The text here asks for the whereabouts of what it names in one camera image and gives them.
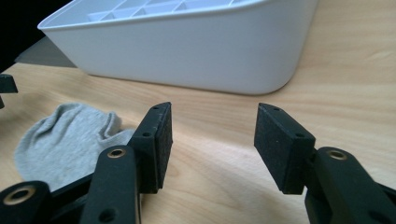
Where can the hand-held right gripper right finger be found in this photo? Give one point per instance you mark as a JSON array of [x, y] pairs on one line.
[[280, 146]]

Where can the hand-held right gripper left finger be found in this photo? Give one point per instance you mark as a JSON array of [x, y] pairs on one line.
[[154, 149]]

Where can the grey sock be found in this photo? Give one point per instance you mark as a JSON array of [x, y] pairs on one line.
[[65, 146]]

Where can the white divided storage box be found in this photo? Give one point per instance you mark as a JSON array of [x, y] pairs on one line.
[[186, 53]]

